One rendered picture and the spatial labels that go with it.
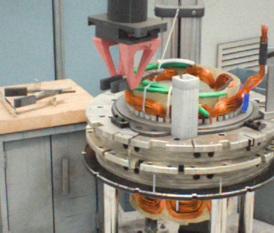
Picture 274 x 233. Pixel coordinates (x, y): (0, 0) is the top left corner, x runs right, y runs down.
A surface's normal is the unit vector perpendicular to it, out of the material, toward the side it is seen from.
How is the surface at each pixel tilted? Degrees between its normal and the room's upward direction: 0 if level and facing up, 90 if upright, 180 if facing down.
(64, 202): 90
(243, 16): 90
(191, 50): 90
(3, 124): 90
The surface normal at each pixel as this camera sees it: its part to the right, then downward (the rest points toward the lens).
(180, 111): -0.83, 0.18
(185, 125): 0.55, 0.29
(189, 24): -0.04, 0.34
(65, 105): 0.00, -0.94
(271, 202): -0.62, 0.26
